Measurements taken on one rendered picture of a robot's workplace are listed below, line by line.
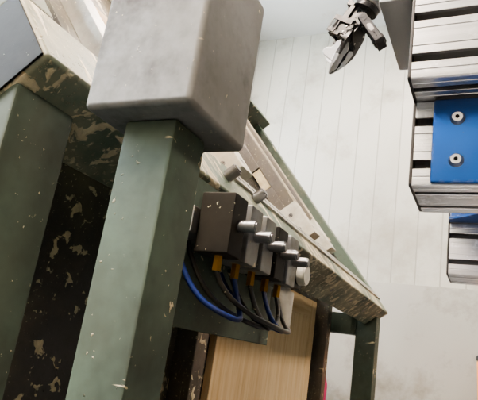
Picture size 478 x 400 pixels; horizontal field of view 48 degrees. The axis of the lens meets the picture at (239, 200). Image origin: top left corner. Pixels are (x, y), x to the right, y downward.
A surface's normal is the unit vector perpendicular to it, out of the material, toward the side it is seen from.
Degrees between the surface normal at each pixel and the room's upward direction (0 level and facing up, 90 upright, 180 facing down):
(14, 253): 90
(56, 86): 141
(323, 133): 90
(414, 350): 90
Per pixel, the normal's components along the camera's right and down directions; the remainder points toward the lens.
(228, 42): 0.90, 0.02
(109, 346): -0.40, -0.31
